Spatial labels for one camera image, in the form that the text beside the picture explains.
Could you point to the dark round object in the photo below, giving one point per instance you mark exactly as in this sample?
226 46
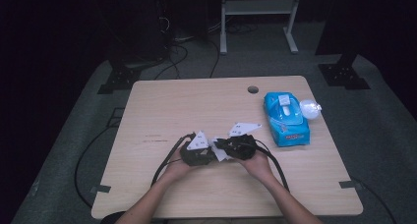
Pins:
114 218

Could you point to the grey tape strip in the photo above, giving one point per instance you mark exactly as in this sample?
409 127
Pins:
350 184
100 188

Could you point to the white wet wipe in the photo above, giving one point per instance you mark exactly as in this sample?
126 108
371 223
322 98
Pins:
220 154

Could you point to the white round plastic container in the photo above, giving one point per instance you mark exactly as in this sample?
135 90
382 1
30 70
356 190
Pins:
309 109

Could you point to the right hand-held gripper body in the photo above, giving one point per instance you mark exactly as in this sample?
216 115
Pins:
242 148

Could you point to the person's right hand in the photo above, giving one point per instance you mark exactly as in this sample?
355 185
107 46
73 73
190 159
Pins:
259 168

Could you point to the person's left hand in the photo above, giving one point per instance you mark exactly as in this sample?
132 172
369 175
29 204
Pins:
173 171

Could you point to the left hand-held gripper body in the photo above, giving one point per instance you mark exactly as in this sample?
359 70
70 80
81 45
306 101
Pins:
196 142

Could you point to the white metal stand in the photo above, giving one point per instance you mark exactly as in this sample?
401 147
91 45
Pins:
259 7

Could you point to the blue wet wipes pack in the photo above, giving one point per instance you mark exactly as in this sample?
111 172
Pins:
290 134

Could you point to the black stand base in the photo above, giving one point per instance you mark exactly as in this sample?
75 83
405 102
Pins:
119 80
342 75

